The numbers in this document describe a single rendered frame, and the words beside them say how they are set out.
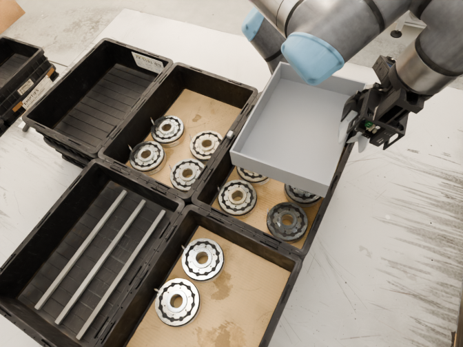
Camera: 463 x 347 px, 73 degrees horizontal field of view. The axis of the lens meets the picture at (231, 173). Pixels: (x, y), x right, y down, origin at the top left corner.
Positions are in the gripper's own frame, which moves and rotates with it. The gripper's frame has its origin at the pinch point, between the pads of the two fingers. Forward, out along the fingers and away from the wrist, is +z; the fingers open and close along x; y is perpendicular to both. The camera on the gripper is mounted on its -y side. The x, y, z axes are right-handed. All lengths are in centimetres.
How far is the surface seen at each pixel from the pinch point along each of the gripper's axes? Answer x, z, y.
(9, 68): -151, 106, -34
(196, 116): -36, 37, -12
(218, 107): -30.3, 35.4, -17.9
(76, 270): -44, 39, 43
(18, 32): -231, 180, -104
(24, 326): -44, 28, 56
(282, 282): 3.7, 25.3, 27.4
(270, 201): -5.1, 28.0, 8.3
